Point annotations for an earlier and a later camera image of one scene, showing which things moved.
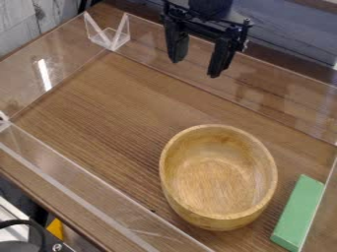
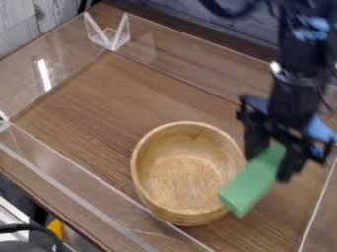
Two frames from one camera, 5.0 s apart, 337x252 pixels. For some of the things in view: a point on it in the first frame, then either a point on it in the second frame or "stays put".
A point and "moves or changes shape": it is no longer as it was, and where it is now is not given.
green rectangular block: [293, 227] -> [250, 185]
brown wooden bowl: [218, 174] moves or changes shape
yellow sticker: [56, 228] stays put
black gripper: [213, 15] -> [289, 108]
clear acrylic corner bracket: [109, 37] stays put
